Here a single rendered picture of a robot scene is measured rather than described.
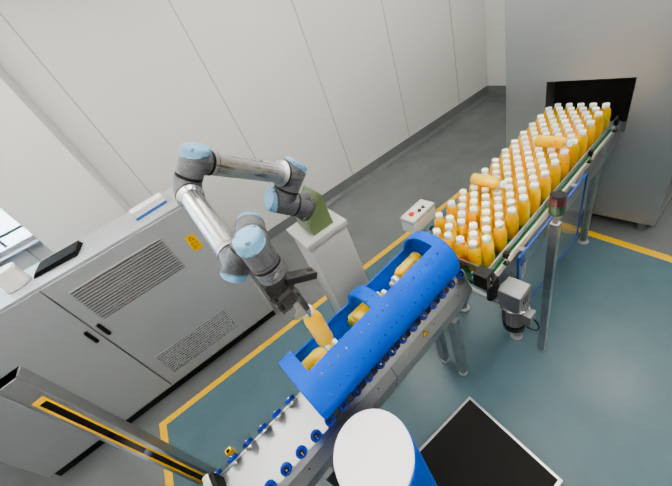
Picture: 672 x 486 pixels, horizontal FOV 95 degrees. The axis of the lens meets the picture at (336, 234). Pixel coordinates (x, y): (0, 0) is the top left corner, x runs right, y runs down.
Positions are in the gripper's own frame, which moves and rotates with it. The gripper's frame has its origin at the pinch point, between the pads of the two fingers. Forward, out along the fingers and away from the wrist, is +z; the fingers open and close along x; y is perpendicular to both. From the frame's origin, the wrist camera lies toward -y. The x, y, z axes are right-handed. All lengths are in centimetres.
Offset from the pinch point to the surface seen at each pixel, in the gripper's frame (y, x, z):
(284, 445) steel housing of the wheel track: 38, -3, 50
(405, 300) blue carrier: -34.1, 7.2, 27.6
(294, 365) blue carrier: 15.1, -3.2, 20.2
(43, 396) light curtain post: 76, -31, -18
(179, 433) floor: 120, -135, 138
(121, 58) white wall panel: -35, -283, -102
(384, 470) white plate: 14, 36, 41
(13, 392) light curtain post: 78, -31, -25
